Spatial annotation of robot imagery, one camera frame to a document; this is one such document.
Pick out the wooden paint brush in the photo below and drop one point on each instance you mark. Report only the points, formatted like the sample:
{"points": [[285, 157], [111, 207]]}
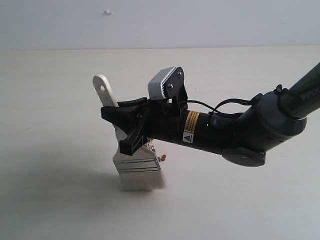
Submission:
{"points": [[137, 167]]}

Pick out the pile of brown pellets and grains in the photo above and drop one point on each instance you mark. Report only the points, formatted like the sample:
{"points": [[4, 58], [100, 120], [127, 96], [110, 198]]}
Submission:
{"points": [[150, 145]]}

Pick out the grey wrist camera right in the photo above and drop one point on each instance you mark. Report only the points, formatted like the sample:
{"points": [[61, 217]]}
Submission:
{"points": [[167, 83]]}

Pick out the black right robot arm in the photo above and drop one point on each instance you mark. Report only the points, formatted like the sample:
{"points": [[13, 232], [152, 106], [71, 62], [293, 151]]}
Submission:
{"points": [[242, 138]]}

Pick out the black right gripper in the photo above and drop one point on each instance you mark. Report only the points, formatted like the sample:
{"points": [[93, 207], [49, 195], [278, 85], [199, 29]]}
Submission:
{"points": [[190, 123]]}

